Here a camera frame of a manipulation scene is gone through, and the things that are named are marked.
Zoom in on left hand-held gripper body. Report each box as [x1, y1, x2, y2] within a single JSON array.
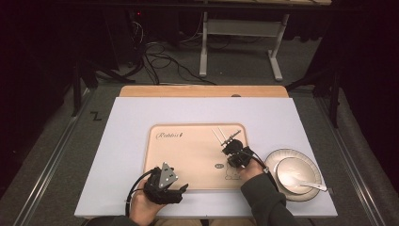
[[143, 162, 179, 204]]

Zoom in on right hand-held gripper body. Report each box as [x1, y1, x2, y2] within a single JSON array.
[[220, 130, 254, 169]]

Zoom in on beige rabbit print tray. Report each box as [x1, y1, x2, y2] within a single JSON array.
[[143, 122, 256, 191]]

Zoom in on white ribbed plate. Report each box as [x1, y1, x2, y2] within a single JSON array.
[[263, 148, 323, 202]]

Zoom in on white bowl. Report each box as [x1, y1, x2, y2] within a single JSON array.
[[276, 156, 314, 196]]

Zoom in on white ceramic spoon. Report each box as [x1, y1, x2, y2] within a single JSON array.
[[297, 180, 328, 193]]

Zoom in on person's right hand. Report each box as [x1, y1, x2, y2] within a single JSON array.
[[236, 158, 266, 184]]

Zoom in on person's left hand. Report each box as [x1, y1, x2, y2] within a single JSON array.
[[129, 187, 168, 226]]

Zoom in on wooden table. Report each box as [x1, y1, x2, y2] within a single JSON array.
[[119, 85, 290, 98]]

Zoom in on black metal stand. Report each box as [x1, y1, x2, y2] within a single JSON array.
[[71, 56, 136, 118], [285, 67, 343, 129]]

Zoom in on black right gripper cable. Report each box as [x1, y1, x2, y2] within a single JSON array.
[[247, 150, 271, 174]]

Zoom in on metal floor rail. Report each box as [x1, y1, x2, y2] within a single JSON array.
[[316, 97, 388, 226], [12, 89, 95, 226]]

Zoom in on black floor cables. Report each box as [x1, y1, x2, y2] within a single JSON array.
[[125, 18, 218, 87]]

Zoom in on white metal desk frame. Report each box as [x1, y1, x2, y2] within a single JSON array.
[[199, 11, 290, 82]]

